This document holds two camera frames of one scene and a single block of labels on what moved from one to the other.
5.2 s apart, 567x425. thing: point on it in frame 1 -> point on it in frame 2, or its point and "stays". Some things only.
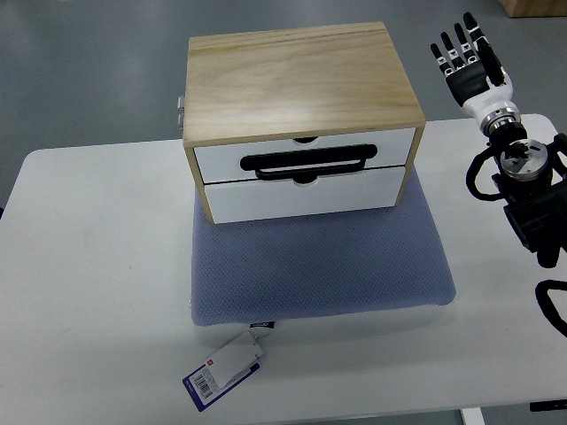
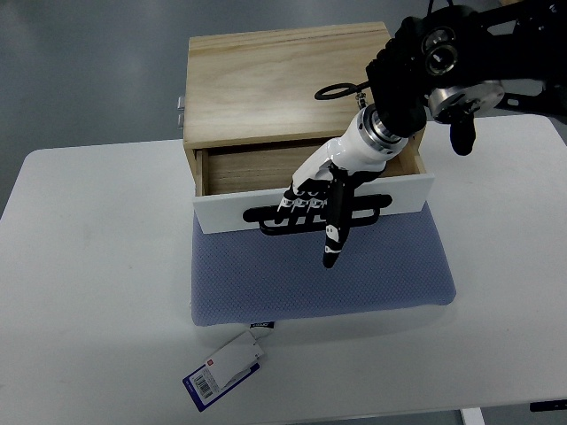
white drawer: [221, 163] -> [404, 186]
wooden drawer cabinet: [299, 121] stays
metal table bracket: [180, 112] stays
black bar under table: [548, 405] stays
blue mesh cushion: [287, 267] stays
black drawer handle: [306, 166] -> [264, 214]
